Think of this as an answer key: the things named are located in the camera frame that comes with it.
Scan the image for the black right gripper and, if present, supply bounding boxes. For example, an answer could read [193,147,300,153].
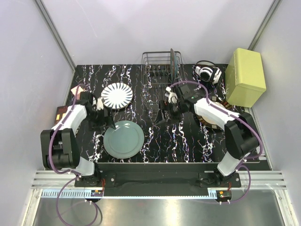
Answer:
[154,100,185,127]

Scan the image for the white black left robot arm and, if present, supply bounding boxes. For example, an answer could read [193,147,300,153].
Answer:
[40,91,116,186]

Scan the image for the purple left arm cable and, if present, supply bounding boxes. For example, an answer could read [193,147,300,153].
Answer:
[48,83,104,223]

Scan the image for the pink cube socket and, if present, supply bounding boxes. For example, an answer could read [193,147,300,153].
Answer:
[71,86,86,96]

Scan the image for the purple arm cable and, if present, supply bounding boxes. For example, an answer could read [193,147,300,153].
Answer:
[168,81,263,205]
[48,83,104,223]

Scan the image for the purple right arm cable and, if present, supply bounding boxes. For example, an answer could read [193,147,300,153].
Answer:
[168,81,263,205]

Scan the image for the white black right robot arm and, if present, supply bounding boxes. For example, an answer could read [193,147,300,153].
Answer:
[155,81,263,187]

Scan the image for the brown cream checkered plate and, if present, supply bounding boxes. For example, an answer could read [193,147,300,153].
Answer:
[196,96,232,129]

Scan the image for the yellow green box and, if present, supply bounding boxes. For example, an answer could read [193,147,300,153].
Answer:
[225,48,266,108]

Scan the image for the aluminium rail frame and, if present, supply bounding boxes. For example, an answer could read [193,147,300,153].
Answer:
[22,171,301,226]

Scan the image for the dark wire dish rack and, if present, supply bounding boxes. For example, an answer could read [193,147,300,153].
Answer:
[142,50,184,111]

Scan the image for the black white headphones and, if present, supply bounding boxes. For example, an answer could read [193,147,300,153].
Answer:
[194,60,222,84]

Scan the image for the white blue striped plate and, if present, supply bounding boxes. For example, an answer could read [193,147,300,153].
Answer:
[101,82,133,110]

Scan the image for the dark cover book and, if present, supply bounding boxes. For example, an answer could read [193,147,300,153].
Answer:
[54,106,68,125]

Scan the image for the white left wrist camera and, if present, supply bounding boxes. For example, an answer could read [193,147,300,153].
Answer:
[93,97,104,111]

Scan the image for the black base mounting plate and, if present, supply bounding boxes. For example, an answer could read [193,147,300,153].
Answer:
[62,163,276,199]

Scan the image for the dark blue glazed plate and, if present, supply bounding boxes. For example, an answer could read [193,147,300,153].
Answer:
[170,48,178,83]

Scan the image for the light teal plate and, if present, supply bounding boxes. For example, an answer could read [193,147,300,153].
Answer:
[103,121,144,159]

